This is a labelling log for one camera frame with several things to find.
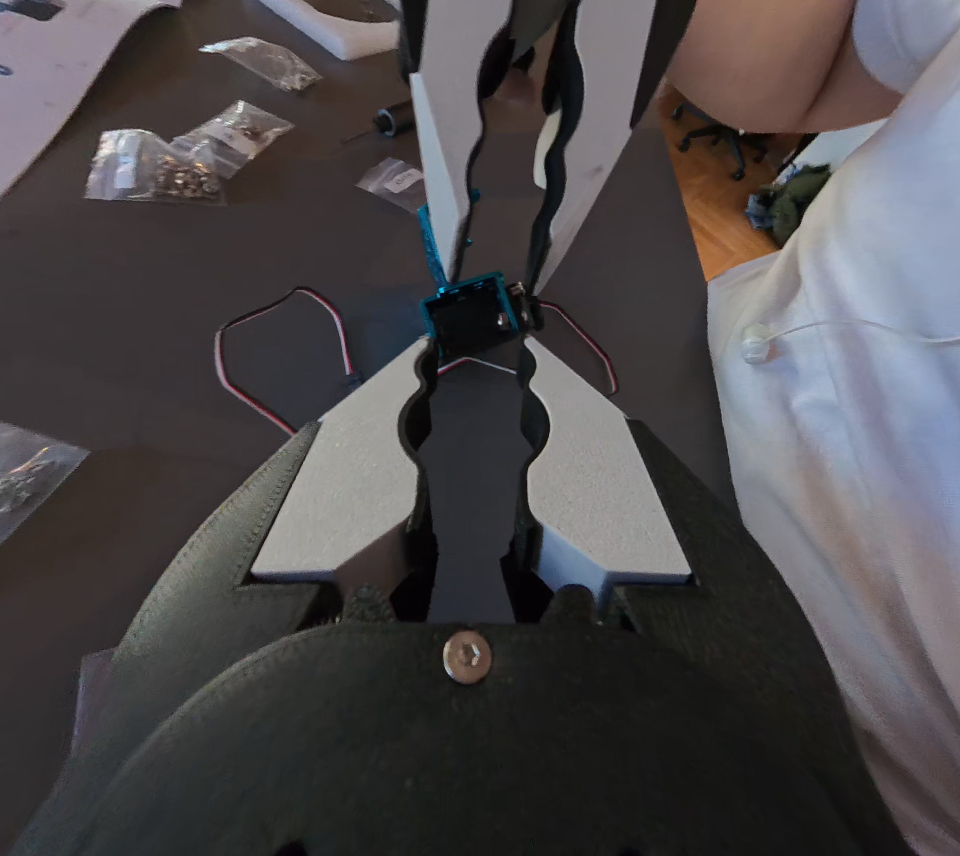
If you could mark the dark desk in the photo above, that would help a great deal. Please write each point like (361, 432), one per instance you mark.
(150, 309)

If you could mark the white earbud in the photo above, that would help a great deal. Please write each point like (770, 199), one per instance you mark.
(754, 342)

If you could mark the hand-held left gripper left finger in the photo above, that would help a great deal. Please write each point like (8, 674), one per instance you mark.
(337, 496)

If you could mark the white instruction booklet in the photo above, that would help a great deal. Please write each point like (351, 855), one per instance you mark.
(60, 84)

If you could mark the bag full of screws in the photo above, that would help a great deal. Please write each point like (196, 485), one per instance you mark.
(157, 170)

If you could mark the black office chair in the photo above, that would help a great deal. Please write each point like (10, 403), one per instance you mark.
(716, 136)

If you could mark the long clear screw bag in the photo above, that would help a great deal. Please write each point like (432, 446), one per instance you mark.
(232, 136)

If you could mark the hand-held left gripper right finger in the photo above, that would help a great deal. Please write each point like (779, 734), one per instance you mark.
(607, 496)

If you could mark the clear screw bag white label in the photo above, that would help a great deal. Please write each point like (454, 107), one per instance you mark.
(390, 178)

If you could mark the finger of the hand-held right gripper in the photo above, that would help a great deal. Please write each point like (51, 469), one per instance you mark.
(442, 46)
(607, 84)

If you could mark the person's right forearm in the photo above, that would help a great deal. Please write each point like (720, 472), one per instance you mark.
(765, 46)

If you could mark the person's white shirt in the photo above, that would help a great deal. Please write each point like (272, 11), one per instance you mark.
(825, 459)

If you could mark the clear plastic screw bag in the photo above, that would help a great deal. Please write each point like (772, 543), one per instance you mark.
(262, 65)
(34, 481)

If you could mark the black screwdriver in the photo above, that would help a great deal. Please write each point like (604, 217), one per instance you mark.
(394, 118)

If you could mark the black servo with blue bracket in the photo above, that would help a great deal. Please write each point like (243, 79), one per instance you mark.
(472, 324)

